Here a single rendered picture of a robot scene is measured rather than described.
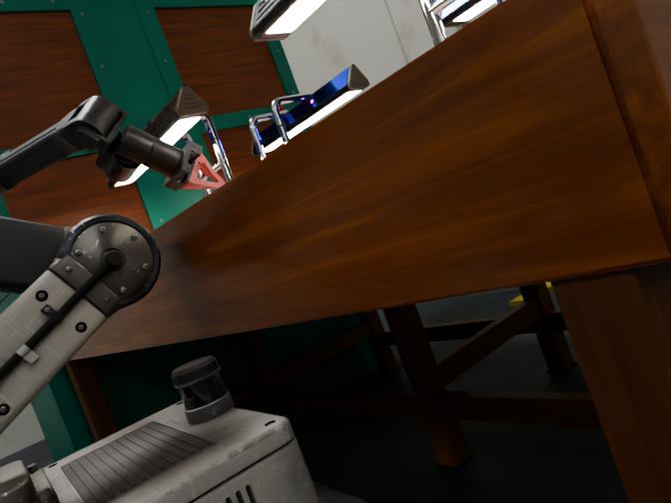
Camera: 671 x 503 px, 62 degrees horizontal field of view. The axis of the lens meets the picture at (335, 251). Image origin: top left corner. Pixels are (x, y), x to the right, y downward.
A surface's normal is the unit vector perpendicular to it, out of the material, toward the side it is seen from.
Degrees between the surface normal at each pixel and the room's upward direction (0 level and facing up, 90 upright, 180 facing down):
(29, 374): 89
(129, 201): 90
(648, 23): 90
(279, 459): 90
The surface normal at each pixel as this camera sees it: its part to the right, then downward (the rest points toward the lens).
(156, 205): 0.59, -0.19
